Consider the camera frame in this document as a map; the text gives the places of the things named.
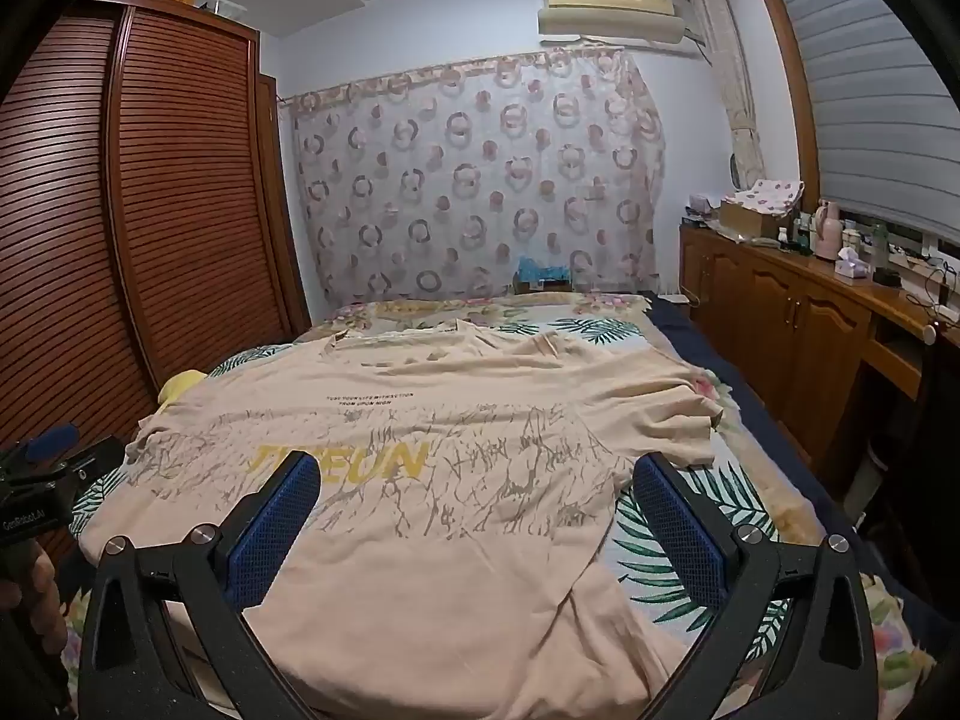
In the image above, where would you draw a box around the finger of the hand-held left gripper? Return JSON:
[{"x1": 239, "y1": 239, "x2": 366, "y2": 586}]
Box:
[{"x1": 0, "y1": 424, "x2": 81, "y2": 485}]

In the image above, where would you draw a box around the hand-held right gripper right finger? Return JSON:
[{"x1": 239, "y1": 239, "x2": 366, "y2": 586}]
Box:
[{"x1": 632, "y1": 452, "x2": 878, "y2": 720}]

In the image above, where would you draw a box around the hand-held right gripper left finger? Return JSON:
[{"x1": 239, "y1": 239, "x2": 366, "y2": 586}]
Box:
[{"x1": 79, "y1": 452, "x2": 323, "y2": 720}]

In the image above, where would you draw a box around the beige printed t-shirt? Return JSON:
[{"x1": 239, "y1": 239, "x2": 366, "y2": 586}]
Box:
[{"x1": 79, "y1": 320, "x2": 725, "y2": 717}]

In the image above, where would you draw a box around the person's left hand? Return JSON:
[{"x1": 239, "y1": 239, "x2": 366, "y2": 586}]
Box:
[{"x1": 0, "y1": 540, "x2": 70, "y2": 647}]

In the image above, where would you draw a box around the leaf-print blanket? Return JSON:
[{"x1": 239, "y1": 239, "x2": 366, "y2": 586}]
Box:
[{"x1": 67, "y1": 315, "x2": 796, "y2": 661}]

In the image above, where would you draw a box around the yellow plush toy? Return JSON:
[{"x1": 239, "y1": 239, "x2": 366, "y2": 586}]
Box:
[{"x1": 156, "y1": 369, "x2": 211, "y2": 410}]

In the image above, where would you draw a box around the navy bed sheet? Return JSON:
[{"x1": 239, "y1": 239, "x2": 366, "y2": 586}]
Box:
[{"x1": 645, "y1": 292, "x2": 960, "y2": 616}]

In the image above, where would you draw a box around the long wooden cabinet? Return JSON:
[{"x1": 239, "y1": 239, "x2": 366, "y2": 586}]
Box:
[{"x1": 679, "y1": 217, "x2": 960, "y2": 481}]

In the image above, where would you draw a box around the floral blanket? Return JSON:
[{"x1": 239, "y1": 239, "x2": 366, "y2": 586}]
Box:
[{"x1": 60, "y1": 292, "x2": 942, "y2": 720}]

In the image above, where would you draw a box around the louvered wooden wardrobe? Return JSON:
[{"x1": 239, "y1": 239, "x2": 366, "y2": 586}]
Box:
[{"x1": 0, "y1": 0, "x2": 312, "y2": 563}]

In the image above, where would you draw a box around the blue crumpled bag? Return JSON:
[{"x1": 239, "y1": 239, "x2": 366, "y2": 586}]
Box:
[{"x1": 516, "y1": 255, "x2": 571, "y2": 282}]

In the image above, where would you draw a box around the open cardboard box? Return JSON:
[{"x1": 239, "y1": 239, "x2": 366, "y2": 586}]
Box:
[{"x1": 718, "y1": 199, "x2": 788, "y2": 239}]

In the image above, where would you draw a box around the pink thermos bottle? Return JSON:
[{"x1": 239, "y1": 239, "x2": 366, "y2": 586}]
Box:
[{"x1": 814, "y1": 199, "x2": 839, "y2": 260}]

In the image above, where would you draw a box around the circle-patterned sheer curtain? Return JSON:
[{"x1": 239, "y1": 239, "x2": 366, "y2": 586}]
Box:
[{"x1": 281, "y1": 45, "x2": 668, "y2": 308}]

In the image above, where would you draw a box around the cream window curtain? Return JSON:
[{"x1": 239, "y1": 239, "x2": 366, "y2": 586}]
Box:
[{"x1": 686, "y1": 0, "x2": 766, "y2": 192}]

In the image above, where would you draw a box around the grey window blind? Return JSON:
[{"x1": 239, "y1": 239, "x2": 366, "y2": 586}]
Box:
[{"x1": 769, "y1": 0, "x2": 960, "y2": 241}]

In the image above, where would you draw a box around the cream air conditioner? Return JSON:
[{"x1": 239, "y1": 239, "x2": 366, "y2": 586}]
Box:
[{"x1": 535, "y1": 0, "x2": 687, "y2": 42}]

